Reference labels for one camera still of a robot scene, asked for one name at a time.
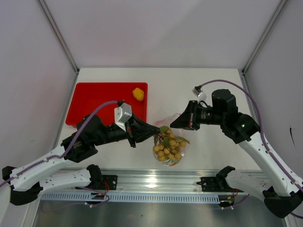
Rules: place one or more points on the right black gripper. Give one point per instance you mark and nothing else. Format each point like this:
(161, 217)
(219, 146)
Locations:
(188, 119)

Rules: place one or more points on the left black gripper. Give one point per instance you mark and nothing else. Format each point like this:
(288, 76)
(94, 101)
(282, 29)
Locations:
(136, 130)

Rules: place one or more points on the bunch of tan longans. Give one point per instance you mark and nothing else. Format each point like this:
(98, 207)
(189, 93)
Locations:
(168, 146)

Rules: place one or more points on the clear pink-dotted zip bag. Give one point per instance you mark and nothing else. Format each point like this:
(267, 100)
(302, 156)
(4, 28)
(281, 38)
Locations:
(170, 156)

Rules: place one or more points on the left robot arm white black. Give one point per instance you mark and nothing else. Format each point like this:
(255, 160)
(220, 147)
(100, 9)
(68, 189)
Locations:
(29, 182)

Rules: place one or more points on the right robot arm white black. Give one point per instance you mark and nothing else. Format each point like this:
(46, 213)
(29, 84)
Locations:
(282, 191)

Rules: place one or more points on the yellow potato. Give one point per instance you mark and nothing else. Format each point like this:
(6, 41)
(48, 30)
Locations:
(138, 94)

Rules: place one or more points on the red plastic tray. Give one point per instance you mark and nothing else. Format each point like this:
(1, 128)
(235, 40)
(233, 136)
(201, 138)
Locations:
(88, 96)

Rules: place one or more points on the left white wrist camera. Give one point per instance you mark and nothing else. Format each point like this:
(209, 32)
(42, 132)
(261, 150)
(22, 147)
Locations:
(122, 114)

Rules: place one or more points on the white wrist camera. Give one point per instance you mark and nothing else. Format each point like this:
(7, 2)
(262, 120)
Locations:
(197, 91)
(122, 114)

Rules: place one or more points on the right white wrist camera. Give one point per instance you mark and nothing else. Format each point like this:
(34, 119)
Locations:
(197, 91)

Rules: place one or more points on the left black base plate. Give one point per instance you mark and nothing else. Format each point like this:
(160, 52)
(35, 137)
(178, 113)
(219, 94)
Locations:
(109, 183)

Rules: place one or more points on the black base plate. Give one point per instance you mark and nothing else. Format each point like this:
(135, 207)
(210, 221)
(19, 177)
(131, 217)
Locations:
(109, 183)
(214, 184)

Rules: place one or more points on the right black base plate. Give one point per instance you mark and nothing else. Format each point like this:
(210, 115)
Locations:
(214, 184)

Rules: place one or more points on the slotted white cable duct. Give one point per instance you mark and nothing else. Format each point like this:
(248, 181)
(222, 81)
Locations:
(132, 197)

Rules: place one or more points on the left aluminium frame post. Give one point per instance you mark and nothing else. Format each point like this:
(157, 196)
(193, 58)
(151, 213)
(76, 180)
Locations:
(57, 34)

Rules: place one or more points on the aluminium frame post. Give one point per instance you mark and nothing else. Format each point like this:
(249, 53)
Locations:
(57, 34)
(273, 21)

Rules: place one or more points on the right aluminium frame post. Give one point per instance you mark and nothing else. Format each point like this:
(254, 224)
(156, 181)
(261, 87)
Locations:
(273, 21)

